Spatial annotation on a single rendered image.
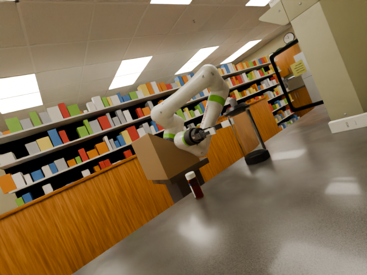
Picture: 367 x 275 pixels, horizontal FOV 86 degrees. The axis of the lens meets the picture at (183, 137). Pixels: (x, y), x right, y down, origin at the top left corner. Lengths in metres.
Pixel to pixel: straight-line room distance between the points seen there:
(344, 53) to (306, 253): 0.79
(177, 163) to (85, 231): 1.42
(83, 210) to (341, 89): 2.23
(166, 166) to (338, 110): 0.88
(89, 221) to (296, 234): 2.13
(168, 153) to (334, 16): 0.98
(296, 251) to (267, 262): 0.05
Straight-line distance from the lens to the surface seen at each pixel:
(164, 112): 1.28
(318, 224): 0.42
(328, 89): 1.02
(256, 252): 0.39
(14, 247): 2.39
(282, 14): 1.07
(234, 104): 0.82
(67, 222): 2.35
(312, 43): 1.02
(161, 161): 1.19
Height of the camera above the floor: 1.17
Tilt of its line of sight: 2 degrees down
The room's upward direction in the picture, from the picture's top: 24 degrees counter-clockwise
